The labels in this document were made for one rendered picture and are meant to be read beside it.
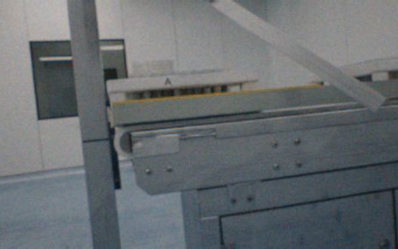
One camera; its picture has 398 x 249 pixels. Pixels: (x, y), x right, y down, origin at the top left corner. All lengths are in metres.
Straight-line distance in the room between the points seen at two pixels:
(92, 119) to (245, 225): 0.40
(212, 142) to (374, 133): 0.29
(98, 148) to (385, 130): 0.58
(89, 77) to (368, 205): 0.63
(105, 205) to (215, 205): 0.31
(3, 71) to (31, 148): 1.17
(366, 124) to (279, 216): 0.22
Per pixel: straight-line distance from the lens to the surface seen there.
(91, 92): 0.84
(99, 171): 0.84
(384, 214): 0.80
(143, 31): 6.11
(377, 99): 0.55
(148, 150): 0.55
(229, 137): 0.57
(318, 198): 0.70
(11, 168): 5.92
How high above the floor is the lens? 0.85
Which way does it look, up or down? 3 degrees down
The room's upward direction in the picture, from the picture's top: 5 degrees counter-clockwise
